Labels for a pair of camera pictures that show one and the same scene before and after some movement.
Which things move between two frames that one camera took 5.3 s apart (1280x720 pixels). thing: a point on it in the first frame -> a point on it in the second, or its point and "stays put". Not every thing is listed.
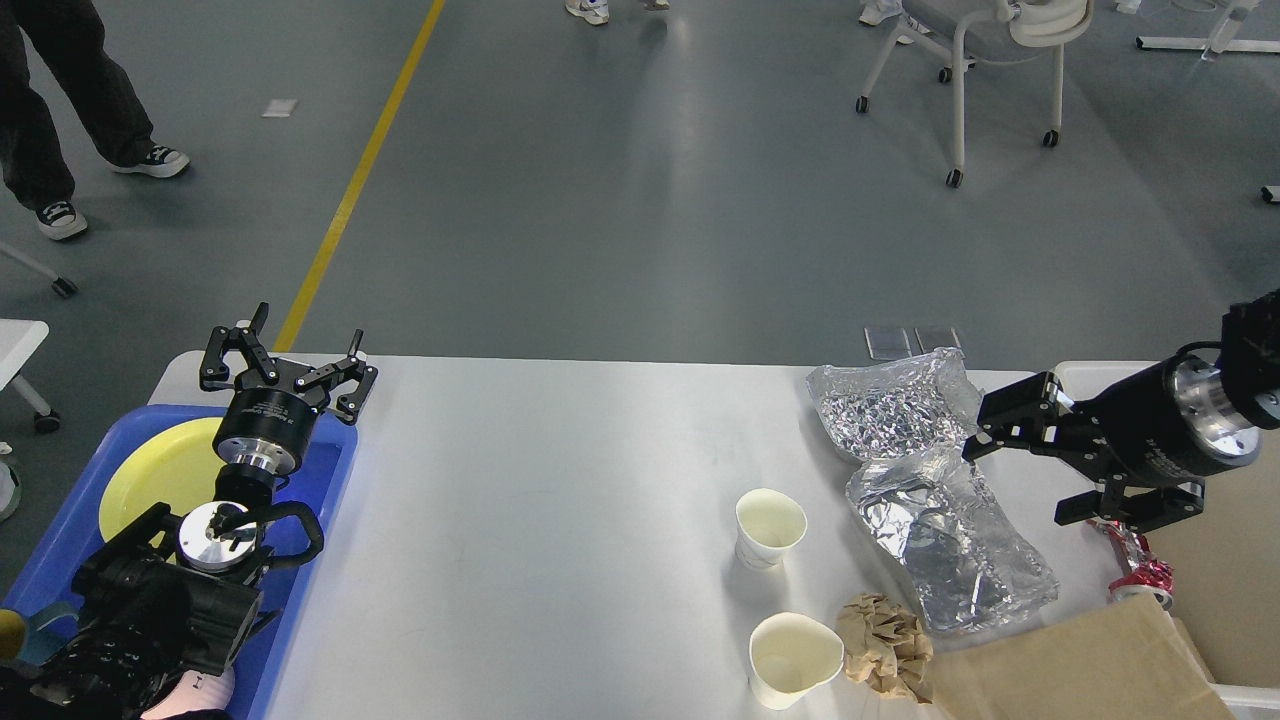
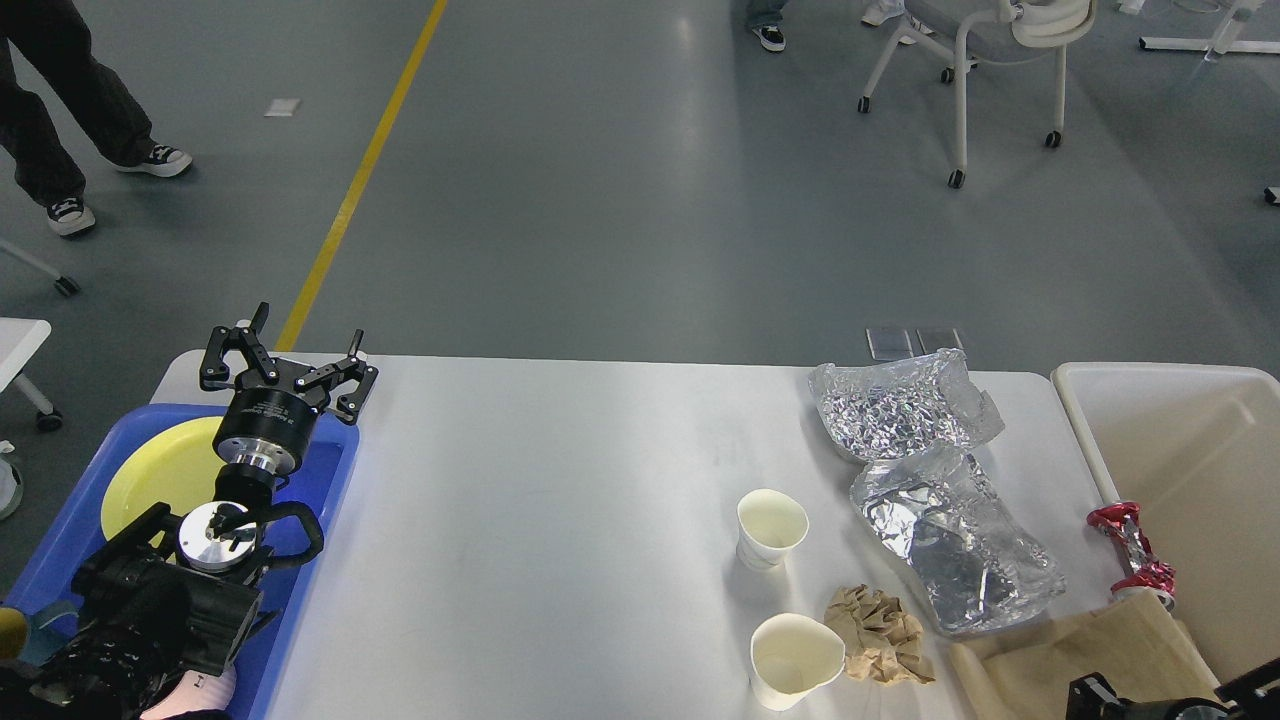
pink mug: [198, 691] stays put
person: [597, 11] -> [767, 20]
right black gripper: [1174, 422] -> [1093, 698]
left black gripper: [268, 427] stays put
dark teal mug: [46, 631] stays put
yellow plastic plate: [177, 466] stays put
